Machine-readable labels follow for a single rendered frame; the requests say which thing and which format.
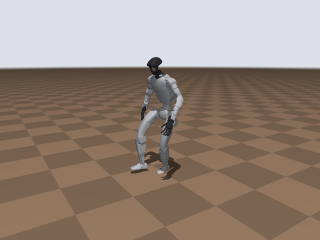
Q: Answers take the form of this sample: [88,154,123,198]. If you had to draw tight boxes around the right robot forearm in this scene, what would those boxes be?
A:
[142,89,151,109]

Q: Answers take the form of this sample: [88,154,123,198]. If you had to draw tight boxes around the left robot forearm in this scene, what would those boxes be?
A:
[170,97,183,121]

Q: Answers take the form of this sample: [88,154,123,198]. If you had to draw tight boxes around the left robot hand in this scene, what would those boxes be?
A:
[161,115,174,136]

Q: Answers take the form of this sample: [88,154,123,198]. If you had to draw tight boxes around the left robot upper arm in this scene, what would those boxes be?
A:
[165,77,184,103]

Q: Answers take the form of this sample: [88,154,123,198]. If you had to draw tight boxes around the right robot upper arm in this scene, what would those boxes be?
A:
[146,75,154,95]

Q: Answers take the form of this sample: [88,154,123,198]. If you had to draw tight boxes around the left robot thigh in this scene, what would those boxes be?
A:
[159,114,178,153]

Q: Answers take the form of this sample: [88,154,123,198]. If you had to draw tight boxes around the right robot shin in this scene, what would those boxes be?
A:
[135,138,146,165]

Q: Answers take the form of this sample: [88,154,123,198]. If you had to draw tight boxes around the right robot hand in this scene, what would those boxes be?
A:
[141,106,147,120]

